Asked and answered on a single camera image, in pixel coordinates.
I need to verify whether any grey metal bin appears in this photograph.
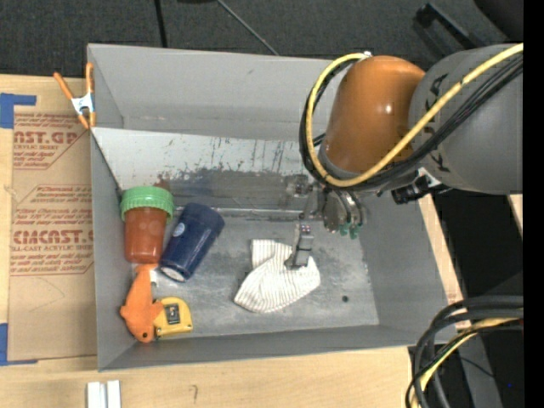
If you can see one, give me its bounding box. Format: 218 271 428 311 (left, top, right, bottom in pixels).
86 43 459 372

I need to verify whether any dark blue cup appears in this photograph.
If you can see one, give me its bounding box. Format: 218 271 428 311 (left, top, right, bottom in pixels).
158 202 226 284

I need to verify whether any white striped cloth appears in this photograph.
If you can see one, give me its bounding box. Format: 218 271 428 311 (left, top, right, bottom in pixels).
233 238 322 315

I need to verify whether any orange jar with green lid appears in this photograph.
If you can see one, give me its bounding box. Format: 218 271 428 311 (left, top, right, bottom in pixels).
119 185 176 265

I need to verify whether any brown cardboard board red print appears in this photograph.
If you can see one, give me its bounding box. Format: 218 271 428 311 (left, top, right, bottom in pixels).
0 74 99 367

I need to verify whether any black cylinder on white bracket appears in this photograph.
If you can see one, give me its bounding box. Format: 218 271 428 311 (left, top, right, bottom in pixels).
389 171 444 206

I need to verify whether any yellow tape measure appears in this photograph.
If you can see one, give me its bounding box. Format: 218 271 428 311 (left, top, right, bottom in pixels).
151 296 194 339

